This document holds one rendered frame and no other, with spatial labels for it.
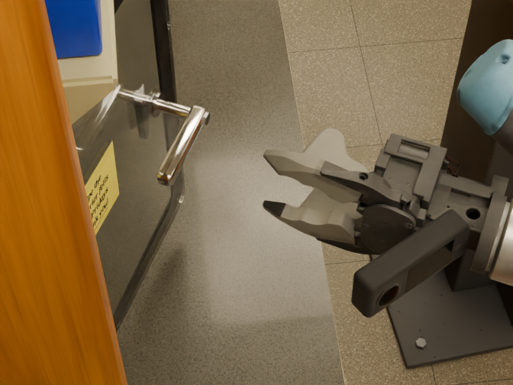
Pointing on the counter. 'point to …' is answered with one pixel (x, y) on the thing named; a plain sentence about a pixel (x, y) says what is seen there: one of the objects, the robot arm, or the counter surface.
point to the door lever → (188, 132)
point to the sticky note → (102, 189)
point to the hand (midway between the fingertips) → (272, 189)
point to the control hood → (91, 70)
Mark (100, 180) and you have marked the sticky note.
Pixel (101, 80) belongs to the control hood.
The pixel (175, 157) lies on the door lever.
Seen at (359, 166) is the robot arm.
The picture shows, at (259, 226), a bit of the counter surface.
